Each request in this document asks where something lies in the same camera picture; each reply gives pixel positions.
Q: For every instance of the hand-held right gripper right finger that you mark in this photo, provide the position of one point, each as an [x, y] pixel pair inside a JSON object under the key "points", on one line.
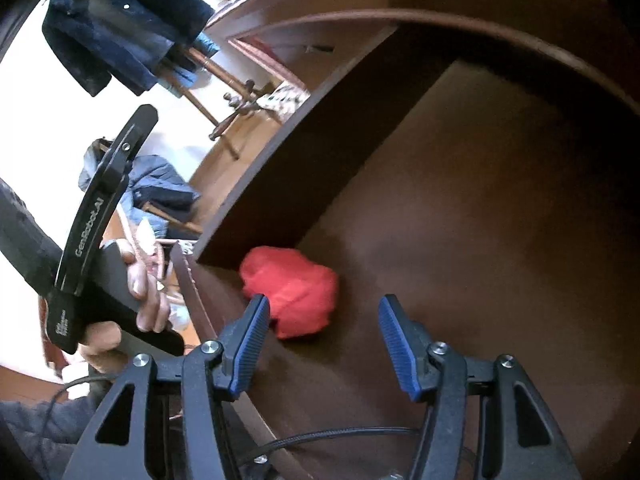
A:
{"points": [[395, 345]]}

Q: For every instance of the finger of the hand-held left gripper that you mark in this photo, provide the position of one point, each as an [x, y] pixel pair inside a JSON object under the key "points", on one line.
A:
{"points": [[135, 135]]}

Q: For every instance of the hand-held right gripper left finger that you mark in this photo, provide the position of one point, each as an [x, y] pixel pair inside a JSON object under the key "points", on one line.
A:
{"points": [[250, 345]]}

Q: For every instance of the red underwear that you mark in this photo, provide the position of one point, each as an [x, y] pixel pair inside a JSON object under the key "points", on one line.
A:
{"points": [[290, 290]]}

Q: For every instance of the wide wooden desk drawer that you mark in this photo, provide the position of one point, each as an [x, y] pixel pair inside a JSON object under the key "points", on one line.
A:
{"points": [[475, 235]]}

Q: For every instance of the person's left forearm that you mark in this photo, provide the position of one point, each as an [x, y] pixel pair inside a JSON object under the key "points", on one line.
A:
{"points": [[20, 240]]}

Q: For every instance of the person's left hand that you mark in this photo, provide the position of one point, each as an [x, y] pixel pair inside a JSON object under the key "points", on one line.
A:
{"points": [[150, 300]]}

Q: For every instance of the blue jacket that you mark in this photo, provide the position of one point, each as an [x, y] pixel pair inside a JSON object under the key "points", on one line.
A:
{"points": [[155, 175]]}

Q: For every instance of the wooden coat rack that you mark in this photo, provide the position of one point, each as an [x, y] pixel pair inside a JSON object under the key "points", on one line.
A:
{"points": [[215, 67]]}

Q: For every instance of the dark coat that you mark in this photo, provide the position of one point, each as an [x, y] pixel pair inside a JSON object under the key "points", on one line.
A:
{"points": [[115, 25]]}

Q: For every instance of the teal garment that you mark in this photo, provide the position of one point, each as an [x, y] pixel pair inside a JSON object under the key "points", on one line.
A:
{"points": [[205, 45]]}

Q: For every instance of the checked cloth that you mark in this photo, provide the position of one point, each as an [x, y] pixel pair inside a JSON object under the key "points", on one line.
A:
{"points": [[282, 100]]}

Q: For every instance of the person's trousered leg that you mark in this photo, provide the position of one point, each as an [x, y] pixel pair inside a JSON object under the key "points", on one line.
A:
{"points": [[30, 435]]}

